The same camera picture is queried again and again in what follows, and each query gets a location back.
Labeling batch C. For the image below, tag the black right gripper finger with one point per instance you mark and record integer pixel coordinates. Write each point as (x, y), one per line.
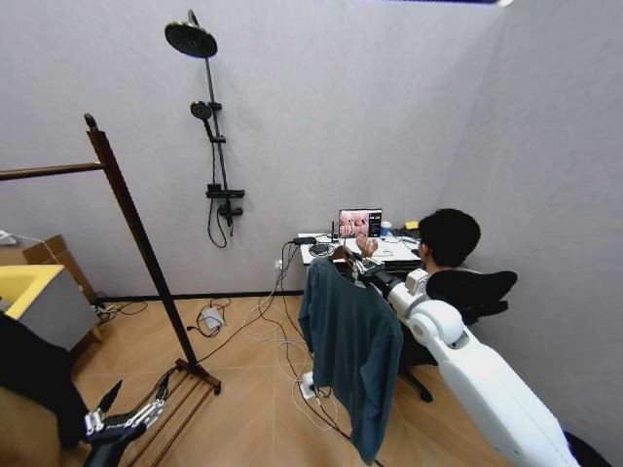
(362, 278)
(368, 263)

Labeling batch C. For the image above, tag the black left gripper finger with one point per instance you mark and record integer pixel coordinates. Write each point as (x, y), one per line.
(104, 403)
(152, 409)

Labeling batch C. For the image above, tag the wooden clothes hanger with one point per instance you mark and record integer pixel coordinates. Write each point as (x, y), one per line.
(343, 257)

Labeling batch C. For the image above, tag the teal long-sleeve garment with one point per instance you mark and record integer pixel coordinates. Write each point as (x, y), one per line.
(350, 350)

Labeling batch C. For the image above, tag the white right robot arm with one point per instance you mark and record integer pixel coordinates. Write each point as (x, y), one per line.
(467, 360)

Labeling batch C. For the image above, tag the white desk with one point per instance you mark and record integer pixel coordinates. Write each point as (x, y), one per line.
(394, 250)

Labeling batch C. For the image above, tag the white and blue cup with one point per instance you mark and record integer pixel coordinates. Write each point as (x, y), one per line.
(385, 228)

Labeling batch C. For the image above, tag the laptop with lit screen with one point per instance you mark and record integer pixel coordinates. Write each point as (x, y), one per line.
(361, 223)

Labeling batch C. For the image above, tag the round black pad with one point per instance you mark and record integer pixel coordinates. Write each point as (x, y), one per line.
(319, 249)

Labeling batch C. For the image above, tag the yellow sponge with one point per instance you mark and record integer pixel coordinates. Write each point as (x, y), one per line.
(412, 225)

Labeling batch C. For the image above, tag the black power adapter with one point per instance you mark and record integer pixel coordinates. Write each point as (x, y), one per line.
(304, 240)

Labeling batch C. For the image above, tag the black cloth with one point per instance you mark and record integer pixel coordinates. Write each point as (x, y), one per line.
(36, 374)

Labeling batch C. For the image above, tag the person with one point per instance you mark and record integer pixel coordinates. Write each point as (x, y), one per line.
(450, 238)

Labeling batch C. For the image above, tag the black office chair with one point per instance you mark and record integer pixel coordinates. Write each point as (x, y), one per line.
(467, 294)

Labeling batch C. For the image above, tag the white power strip with plugs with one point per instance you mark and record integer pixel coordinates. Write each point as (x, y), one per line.
(101, 308)

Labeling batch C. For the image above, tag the grey flat floor box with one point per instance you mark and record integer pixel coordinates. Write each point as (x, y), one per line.
(212, 319)

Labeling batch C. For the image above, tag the grey cabinet with yellow top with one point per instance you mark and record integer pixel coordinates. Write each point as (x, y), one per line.
(44, 306)

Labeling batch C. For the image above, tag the white floor power strip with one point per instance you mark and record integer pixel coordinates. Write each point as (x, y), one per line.
(308, 385)

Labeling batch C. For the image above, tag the dark wooden clothes rack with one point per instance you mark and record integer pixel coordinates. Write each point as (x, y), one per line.
(146, 253)

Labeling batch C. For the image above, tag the cardboard box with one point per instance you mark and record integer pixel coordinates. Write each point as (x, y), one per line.
(53, 255)

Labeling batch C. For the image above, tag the black shower mixer with shelf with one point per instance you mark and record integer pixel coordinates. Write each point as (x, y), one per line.
(225, 193)

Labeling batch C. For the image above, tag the black hand shower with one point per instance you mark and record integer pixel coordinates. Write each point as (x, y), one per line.
(200, 111)

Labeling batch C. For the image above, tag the black round rain shower head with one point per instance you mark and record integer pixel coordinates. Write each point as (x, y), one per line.
(191, 39)

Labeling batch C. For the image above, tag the black shower riser rail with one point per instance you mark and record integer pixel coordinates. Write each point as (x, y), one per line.
(217, 126)

